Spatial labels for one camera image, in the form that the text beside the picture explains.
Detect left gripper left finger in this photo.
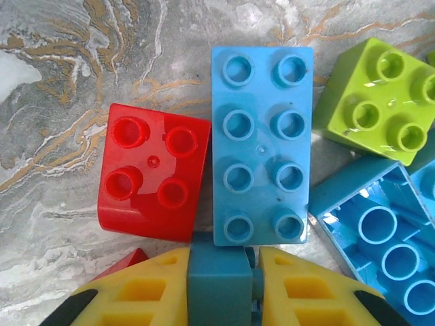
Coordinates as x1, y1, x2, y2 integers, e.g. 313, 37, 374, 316
39, 247, 190, 326

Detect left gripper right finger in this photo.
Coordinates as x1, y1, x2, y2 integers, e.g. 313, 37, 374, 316
259, 247, 414, 326

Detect long red lego brick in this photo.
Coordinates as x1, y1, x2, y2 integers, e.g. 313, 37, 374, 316
90, 247, 149, 283

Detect small blue lego brick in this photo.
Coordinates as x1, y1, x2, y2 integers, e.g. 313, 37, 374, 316
187, 243, 266, 326

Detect small red lego brick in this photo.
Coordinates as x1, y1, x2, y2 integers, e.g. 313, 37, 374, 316
97, 103, 213, 244

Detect long blue lego brick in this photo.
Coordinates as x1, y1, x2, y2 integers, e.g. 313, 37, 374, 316
308, 157, 435, 326
210, 45, 315, 247

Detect small green lego brick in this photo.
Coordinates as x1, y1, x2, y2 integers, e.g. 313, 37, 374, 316
312, 37, 435, 168

